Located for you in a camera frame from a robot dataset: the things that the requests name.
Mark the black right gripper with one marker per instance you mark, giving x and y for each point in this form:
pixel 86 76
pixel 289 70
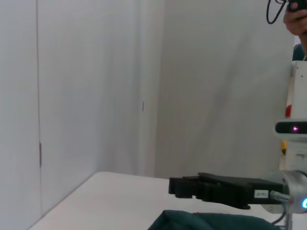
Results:
pixel 227 191

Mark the dark blue insulated lunch bag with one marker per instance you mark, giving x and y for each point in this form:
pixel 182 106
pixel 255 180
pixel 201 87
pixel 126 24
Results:
pixel 204 221

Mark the black handheld controller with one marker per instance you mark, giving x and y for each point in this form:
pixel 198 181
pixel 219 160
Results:
pixel 293 5

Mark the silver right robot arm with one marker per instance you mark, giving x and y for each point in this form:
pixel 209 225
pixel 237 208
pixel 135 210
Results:
pixel 295 191

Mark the person's bare hand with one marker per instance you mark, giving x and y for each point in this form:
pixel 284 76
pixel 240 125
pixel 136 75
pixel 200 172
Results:
pixel 298 22

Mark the silver cylindrical plug stub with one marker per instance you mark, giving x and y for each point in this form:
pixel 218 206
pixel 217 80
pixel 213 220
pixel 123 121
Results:
pixel 279 194

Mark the yellow torso sticker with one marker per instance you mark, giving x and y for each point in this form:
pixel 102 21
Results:
pixel 283 147

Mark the red emergency stop button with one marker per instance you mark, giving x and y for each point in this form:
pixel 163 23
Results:
pixel 288 110

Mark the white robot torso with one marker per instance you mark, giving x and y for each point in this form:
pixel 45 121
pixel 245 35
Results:
pixel 299 95

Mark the teal person shirt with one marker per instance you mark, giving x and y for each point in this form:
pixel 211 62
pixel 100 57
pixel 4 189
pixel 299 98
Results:
pixel 299 52

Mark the grey robot head camera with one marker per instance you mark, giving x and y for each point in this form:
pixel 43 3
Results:
pixel 287 128

